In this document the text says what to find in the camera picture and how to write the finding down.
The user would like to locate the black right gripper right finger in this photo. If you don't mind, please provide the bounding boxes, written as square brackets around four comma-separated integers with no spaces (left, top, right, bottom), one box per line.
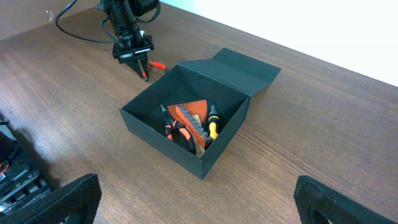
[294,175,393,224]

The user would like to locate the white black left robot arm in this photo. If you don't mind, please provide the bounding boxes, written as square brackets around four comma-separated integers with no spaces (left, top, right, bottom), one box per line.
[99,0,161,82]

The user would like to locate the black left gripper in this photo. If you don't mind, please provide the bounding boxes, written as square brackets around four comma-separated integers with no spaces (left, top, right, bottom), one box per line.
[112,35,154,82]

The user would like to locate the black box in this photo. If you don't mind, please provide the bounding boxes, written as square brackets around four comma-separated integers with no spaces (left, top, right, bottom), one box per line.
[120,48,280,179]

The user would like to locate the small orange cutting pliers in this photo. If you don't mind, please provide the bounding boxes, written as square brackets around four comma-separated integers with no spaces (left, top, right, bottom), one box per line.
[142,60,169,79]

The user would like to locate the orange socket rail holder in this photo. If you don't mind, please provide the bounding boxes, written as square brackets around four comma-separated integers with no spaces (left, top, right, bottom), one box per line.
[175,106,213,147]

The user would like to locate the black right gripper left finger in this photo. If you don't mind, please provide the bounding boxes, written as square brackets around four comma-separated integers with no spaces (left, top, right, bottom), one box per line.
[1,174,102,224]

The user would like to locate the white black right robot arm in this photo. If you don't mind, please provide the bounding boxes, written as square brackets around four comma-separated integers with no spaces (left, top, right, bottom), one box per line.
[1,119,391,223]

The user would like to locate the orange black long-nose pliers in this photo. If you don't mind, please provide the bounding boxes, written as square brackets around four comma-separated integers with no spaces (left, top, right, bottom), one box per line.
[160,105,196,153]

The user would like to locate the yellow black stubby screwdriver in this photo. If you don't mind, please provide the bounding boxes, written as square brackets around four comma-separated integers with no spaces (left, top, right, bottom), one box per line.
[208,105,220,140]

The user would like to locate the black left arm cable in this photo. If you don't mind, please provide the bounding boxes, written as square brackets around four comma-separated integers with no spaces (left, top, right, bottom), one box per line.
[55,0,118,44]

